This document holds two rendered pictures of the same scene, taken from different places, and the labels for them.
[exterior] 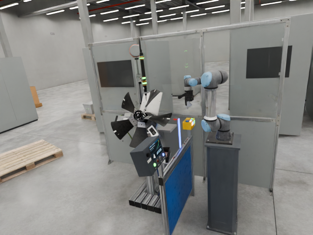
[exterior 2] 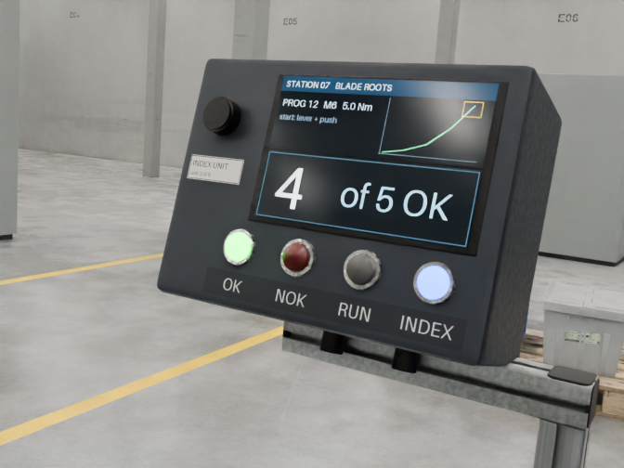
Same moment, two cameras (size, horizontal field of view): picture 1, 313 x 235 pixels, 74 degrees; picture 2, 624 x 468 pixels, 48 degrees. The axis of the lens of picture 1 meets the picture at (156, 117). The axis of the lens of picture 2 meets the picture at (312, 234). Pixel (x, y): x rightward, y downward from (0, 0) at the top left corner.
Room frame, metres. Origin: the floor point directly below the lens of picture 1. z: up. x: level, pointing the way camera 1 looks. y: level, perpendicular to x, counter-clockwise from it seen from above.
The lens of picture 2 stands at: (1.33, -0.46, 1.21)
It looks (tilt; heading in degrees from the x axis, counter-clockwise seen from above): 9 degrees down; 93
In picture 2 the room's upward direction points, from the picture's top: 4 degrees clockwise
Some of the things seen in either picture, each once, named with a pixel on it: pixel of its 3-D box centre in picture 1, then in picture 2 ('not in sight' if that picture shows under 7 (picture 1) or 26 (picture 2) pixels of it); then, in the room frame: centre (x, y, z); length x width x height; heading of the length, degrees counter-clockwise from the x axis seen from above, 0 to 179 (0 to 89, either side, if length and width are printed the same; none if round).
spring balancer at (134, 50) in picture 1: (135, 50); not in sight; (2.84, 0.19, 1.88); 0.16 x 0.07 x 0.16; 98
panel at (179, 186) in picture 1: (180, 186); not in sight; (1.87, -0.19, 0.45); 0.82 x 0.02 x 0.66; 153
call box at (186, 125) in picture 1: (188, 124); not in sight; (2.23, -0.37, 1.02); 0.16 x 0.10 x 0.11; 153
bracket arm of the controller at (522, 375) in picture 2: not in sight; (425, 362); (1.40, 0.05, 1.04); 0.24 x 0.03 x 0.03; 153
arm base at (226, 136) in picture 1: (223, 133); not in sight; (1.78, -0.62, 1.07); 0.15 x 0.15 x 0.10
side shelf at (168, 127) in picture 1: (161, 127); not in sight; (2.67, -0.06, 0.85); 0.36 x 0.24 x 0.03; 63
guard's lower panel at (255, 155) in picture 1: (175, 145); not in sight; (2.77, -0.24, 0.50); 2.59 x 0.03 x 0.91; 63
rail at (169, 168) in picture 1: (178, 155); not in sight; (1.87, -0.19, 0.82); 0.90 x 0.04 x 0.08; 153
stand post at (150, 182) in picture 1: (148, 168); not in sight; (2.28, 0.16, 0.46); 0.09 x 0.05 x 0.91; 63
